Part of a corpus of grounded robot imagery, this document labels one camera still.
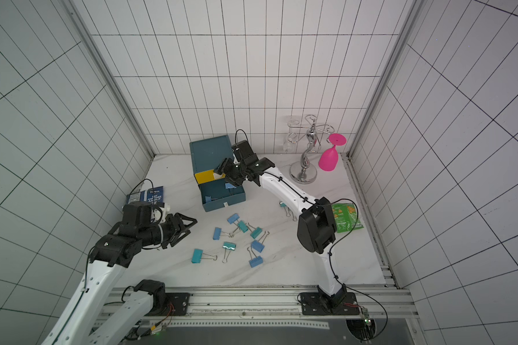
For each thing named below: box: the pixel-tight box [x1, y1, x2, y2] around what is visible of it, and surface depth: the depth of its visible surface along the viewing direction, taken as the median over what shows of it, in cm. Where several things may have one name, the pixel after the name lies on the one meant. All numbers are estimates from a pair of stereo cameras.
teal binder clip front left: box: [191, 248, 204, 264], surface depth 85 cm
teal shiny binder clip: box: [221, 241, 237, 264], surface depth 87 cm
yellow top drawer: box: [194, 168, 226, 184], surface depth 88 cm
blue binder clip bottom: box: [248, 255, 264, 269], surface depth 85 cm
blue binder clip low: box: [251, 240, 265, 253], surface depth 88 cm
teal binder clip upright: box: [249, 227, 263, 240], surface depth 91 cm
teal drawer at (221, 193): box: [197, 177, 247, 213], surface depth 93 cm
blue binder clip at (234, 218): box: [227, 212, 240, 225], surface depth 97 cm
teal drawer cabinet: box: [189, 135, 246, 198], surface depth 94 cm
